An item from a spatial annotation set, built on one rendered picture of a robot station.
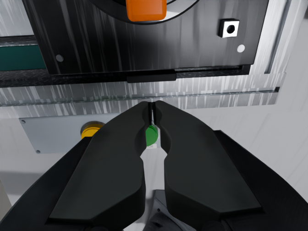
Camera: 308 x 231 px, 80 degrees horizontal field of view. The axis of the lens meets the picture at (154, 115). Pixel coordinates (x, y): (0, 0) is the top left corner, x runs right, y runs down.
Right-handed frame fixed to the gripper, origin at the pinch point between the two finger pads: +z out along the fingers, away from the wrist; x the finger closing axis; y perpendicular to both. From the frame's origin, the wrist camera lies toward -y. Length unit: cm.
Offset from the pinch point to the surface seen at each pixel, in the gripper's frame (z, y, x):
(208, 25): 10.4, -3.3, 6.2
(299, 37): 21.3, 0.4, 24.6
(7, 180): 22, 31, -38
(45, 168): 21.5, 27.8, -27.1
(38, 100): 12.1, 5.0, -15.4
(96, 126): 10.5, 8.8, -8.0
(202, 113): 21.4, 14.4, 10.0
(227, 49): 10.3, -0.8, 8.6
